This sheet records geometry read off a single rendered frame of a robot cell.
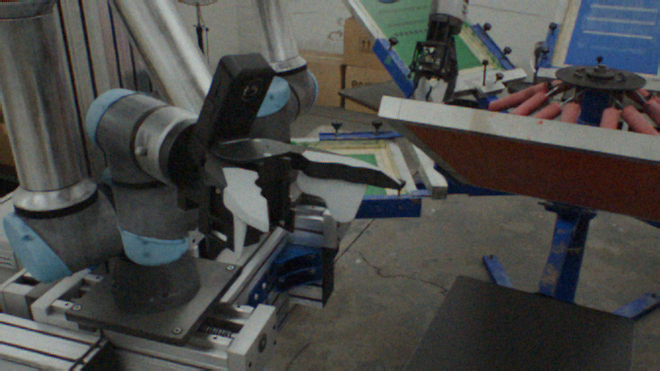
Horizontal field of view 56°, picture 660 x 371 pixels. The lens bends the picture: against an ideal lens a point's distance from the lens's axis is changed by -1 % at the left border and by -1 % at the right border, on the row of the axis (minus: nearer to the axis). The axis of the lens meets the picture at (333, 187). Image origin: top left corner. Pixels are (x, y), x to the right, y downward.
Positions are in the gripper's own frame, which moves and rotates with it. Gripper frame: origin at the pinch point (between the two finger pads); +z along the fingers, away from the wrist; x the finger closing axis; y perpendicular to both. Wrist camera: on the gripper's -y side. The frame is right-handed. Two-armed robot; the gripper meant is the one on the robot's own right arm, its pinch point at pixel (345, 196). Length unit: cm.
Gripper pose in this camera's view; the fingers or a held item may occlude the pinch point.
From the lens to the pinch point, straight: 47.4
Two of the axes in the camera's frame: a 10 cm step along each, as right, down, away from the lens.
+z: 7.3, 3.0, -6.2
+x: -6.8, 1.9, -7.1
